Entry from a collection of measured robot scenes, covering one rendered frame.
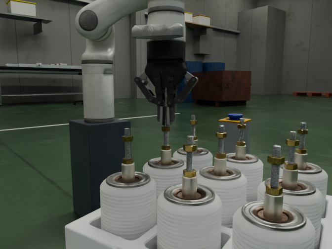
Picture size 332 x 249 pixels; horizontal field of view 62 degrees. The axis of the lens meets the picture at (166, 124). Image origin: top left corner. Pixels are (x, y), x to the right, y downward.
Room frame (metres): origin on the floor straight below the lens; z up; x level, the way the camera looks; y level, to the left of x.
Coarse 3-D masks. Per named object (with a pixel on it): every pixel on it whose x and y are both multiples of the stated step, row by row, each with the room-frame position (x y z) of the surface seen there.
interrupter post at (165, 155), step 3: (162, 150) 0.55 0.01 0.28; (165, 150) 0.54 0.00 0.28; (168, 150) 0.55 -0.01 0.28; (162, 153) 0.55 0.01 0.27; (165, 153) 0.54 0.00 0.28; (168, 153) 0.54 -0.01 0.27; (162, 156) 0.55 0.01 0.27; (165, 156) 0.54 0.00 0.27; (168, 156) 0.54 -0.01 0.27; (162, 159) 0.55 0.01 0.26; (165, 159) 0.54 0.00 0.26; (168, 159) 0.54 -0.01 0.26; (162, 162) 0.55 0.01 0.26; (165, 162) 0.54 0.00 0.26; (168, 162) 0.54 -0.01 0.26
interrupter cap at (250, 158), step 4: (228, 156) 0.60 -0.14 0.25; (232, 156) 0.60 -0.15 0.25; (248, 156) 0.60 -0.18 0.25; (252, 156) 0.60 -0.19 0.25; (228, 160) 0.57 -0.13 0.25; (232, 160) 0.56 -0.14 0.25; (236, 160) 0.57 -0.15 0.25; (240, 160) 0.58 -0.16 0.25; (244, 160) 0.58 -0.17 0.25; (248, 160) 0.57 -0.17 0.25; (252, 160) 0.57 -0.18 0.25; (256, 160) 0.56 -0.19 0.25
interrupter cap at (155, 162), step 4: (152, 160) 0.57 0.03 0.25; (156, 160) 0.57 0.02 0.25; (160, 160) 0.57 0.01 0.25; (172, 160) 0.57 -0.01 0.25; (176, 160) 0.57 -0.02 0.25; (180, 160) 0.57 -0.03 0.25; (148, 164) 0.54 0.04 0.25; (152, 164) 0.54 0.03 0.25; (156, 164) 0.54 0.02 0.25; (160, 164) 0.55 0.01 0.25; (172, 164) 0.55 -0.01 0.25; (176, 164) 0.54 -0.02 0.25; (180, 164) 0.53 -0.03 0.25; (160, 168) 0.52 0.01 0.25; (164, 168) 0.52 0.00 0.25; (168, 168) 0.52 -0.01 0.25; (172, 168) 0.52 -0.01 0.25
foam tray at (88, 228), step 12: (84, 216) 0.46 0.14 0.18; (96, 216) 0.46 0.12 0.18; (72, 228) 0.42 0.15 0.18; (84, 228) 0.42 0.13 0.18; (96, 228) 0.42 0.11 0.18; (156, 228) 0.42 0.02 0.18; (228, 228) 0.42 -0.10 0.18; (324, 228) 0.42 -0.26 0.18; (72, 240) 0.42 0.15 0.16; (84, 240) 0.40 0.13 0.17; (96, 240) 0.39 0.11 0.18; (108, 240) 0.39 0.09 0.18; (120, 240) 0.39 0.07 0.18; (144, 240) 0.39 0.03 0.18; (156, 240) 0.41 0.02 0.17; (228, 240) 0.39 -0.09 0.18; (324, 240) 0.39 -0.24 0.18
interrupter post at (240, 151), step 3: (237, 147) 0.58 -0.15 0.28; (240, 147) 0.58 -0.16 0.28; (243, 147) 0.58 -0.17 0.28; (237, 150) 0.58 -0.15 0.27; (240, 150) 0.58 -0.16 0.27; (243, 150) 0.58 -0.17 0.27; (237, 153) 0.58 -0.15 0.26; (240, 153) 0.58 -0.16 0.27; (243, 153) 0.58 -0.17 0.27; (237, 156) 0.58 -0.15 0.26; (240, 156) 0.58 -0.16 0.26; (243, 156) 0.58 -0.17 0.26; (237, 159) 0.58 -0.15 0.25; (240, 159) 0.58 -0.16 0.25; (243, 159) 0.58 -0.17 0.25
